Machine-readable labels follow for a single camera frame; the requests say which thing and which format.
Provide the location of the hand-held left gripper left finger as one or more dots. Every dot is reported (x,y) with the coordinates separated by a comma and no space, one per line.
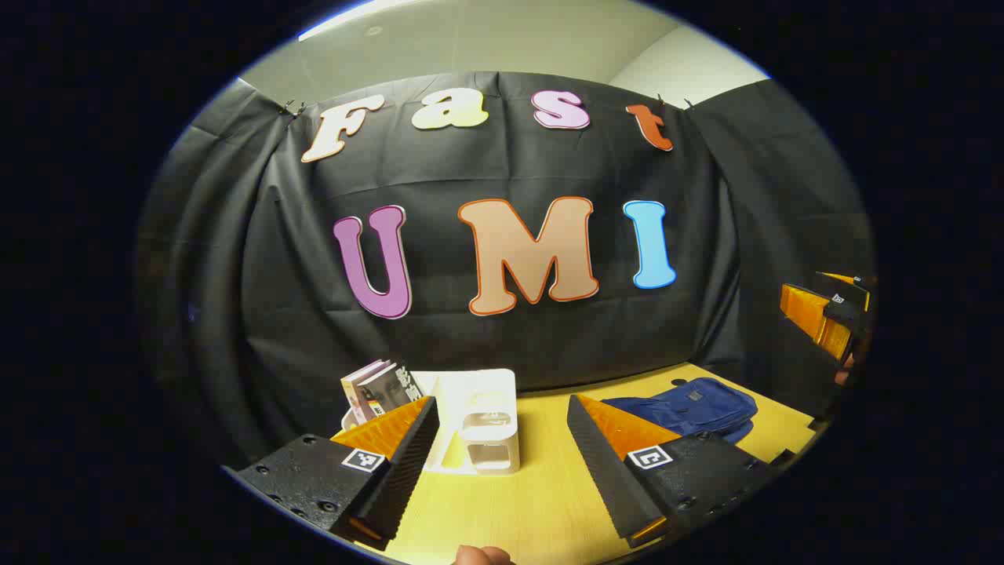
(408,471)

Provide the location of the blue schoolbag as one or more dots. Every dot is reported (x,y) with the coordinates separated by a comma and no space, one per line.
(690,408)

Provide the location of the white plastic bookshelf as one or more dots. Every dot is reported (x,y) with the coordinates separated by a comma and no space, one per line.
(478,400)

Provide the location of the dark cover book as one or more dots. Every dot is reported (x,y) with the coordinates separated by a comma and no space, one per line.
(396,388)

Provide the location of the black backdrop cloth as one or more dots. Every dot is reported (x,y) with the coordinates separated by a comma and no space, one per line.
(549,345)

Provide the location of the pink cover book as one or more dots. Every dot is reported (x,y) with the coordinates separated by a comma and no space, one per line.
(354,388)

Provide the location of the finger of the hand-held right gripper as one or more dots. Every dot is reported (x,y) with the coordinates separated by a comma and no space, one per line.
(851,289)
(808,314)

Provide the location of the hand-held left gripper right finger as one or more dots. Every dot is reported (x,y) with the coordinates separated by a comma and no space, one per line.
(604,471)

